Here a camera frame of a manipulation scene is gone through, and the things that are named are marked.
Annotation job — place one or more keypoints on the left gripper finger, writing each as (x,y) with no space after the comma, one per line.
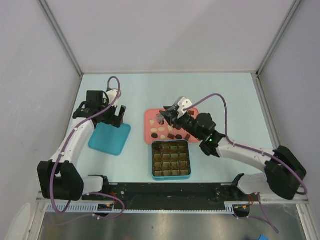
(111,112)
(121,114)

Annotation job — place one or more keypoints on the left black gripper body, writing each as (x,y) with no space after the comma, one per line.
(105,119)

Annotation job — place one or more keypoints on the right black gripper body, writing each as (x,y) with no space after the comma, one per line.
(186,121)

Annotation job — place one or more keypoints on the metal tongs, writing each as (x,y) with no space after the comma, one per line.
(158,116)

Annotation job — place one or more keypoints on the pink tray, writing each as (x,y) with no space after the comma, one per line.
(155,132)

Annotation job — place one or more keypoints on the teal chocolate box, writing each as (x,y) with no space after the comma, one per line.
(172,162)

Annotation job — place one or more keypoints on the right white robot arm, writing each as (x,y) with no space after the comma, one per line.
(281,172)

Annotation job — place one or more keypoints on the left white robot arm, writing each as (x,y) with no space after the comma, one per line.
(58,177)

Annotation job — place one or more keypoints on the teal box lid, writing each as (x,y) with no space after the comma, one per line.
(109,139)

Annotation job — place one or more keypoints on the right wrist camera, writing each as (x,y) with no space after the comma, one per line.
(183,104)

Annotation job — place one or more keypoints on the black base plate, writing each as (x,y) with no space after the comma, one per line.
(176,196)

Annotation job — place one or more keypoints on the white cable duct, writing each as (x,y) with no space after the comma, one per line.
(109,208)

